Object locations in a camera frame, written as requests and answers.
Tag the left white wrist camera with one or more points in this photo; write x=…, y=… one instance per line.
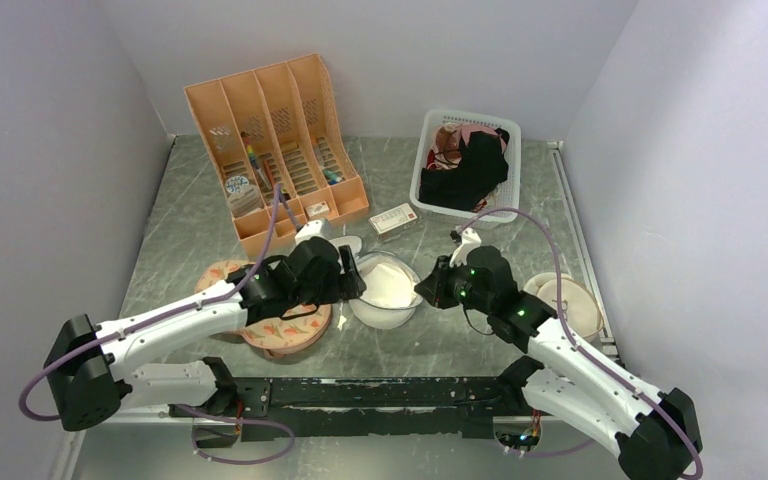
x=318, y=228

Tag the white mesh laundry bag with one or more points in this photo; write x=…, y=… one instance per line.
x=369, y=315

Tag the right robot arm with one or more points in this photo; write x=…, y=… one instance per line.
x=652, y=433

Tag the orange plastic file organizer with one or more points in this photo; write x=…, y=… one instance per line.
x=289, y=112

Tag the round patterned tape roll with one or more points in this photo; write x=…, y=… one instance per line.
x=236, y=184

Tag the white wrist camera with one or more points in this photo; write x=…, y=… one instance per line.
x=466, y=240
x=318, y=228

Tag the white plastic basket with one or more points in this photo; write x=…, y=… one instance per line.
x=506, y=195

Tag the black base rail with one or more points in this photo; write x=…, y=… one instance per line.
x=262, y=409

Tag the white grey deli box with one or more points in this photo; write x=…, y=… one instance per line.
x=393, y=221

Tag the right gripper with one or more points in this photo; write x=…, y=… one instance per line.
x=435, y=286

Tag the beige bra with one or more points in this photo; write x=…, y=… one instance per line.
x=581, y=309

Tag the floral peach bra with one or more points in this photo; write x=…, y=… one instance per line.
x=275, y=338

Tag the pink bra in basket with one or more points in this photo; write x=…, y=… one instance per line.
x=450, y=138

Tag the white bra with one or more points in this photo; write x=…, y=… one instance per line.
x=388, y=285

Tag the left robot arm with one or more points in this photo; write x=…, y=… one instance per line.
x=95, y=370

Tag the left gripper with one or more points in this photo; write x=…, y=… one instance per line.
x=343, y=284

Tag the rainbow coloured pen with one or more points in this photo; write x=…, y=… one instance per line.
x=263, y=178

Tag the small white staples box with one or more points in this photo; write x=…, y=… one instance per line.
x=317, y=210

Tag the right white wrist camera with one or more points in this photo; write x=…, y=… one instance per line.
x=466, y=240

